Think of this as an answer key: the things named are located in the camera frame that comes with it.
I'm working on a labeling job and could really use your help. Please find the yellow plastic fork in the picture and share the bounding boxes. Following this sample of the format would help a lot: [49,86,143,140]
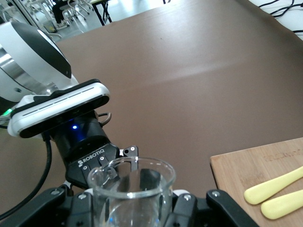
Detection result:
[260,189,303,220]

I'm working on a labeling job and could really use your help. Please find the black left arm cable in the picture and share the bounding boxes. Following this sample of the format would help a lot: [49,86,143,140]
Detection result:
[0,138,53,221]

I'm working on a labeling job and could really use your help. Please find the wooden cutting board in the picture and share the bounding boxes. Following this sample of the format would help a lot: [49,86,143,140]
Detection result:
[210,138,303,227]

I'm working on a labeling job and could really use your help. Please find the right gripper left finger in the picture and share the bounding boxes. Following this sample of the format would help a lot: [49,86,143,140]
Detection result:
[0,185,94,227]

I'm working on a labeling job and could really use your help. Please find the brown table cover sheet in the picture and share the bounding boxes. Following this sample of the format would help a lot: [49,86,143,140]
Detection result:
[0,0,303,213]

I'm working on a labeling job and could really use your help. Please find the yellow plastic knife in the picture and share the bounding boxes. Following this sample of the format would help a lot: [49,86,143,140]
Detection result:
[244,166,303,205]

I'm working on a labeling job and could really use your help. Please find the clear glass beaker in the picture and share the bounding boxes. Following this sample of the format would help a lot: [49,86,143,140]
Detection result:
[87,157,176,227]

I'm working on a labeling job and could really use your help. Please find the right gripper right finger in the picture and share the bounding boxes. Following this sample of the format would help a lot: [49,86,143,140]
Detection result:
[139,169,258,227]

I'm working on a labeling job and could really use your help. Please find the seated person with glasses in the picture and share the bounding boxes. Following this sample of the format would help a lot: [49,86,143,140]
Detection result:
[52,0,70,26]

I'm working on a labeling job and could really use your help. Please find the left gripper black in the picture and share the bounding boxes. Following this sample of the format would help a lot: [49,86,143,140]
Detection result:
[51,111,140,196]

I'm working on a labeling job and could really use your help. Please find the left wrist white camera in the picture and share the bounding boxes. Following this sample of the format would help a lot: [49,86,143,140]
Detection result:
[7,79,111,138]

